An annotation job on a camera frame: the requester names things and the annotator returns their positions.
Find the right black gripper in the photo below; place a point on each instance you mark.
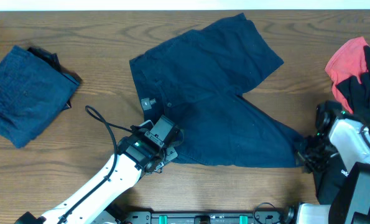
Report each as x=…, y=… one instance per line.
x=310, y=166

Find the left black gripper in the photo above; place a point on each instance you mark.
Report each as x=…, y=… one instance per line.
x=171, y=149

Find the navy blue shorts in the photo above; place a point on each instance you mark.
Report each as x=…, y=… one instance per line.
x=198, y=80

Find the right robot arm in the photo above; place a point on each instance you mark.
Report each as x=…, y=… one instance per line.
x=352, y=141

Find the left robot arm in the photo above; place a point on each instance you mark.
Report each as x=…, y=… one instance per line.
x=149, y=148

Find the black garment with logo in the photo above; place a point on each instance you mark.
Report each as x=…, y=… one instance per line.
x=356, y=91

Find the red garment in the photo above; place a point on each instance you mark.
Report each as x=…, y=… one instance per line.
x=348, y=61

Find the folded black garment underneath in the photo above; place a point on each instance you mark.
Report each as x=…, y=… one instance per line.
x=56, y=84

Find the folded navy blue garment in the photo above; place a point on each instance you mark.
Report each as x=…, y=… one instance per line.
x=23, y=115

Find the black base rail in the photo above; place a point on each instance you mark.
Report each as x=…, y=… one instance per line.
x=263, y=217

